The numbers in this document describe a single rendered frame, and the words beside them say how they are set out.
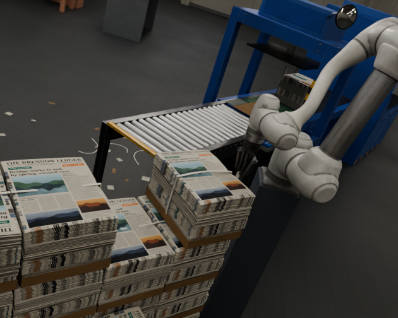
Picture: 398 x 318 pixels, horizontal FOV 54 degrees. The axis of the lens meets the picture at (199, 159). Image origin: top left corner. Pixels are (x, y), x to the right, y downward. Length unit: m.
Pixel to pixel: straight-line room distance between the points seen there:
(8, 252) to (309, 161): 1.15
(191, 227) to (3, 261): 0.67
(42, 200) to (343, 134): 1.14
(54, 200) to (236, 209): 0.71
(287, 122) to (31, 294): 1.05
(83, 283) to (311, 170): 0.97
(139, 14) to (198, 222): 6.69
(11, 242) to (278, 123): 0.98
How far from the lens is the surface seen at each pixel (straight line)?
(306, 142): 1.82
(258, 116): 1.63
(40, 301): 1.43
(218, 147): 2.56
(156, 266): 1.57
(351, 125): 1.67
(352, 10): 3.05
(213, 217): 1.55
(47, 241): 1.25
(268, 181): 1.89
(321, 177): 1.66
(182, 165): 1.66
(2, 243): 1.21
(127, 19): 8.01
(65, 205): 1.30
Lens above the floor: 1.85
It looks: 27 degrees down
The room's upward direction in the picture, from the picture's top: 19 degrees clockwise
